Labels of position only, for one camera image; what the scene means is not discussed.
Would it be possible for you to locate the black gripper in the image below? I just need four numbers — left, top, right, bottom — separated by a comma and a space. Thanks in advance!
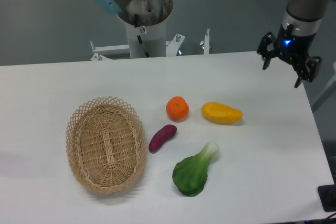
257, 26, 322, 88

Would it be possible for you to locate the yellow mango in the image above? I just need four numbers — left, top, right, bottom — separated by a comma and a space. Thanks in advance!
202, 102, 243, 124

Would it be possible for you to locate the orange tangerine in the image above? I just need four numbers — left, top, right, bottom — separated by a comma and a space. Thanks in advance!
166, 97, 189, 121

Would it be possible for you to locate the black device at table edge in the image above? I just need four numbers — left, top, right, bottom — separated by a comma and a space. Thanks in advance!
318, 184, 335, 212

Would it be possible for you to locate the purple sweet potato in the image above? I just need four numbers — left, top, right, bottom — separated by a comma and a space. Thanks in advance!
149, 124, 177, 153

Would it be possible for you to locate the green bok choy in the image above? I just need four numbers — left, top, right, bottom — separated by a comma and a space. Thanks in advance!
172, 142, 219, 197

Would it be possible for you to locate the oval wicker basket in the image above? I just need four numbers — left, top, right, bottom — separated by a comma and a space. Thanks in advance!
66, 97, 147, 195

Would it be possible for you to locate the white metal frame bracket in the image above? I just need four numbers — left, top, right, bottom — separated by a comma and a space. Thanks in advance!
90, 27, 212, 61

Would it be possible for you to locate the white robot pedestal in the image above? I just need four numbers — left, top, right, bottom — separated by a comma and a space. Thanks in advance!
117, 0, 174, 59

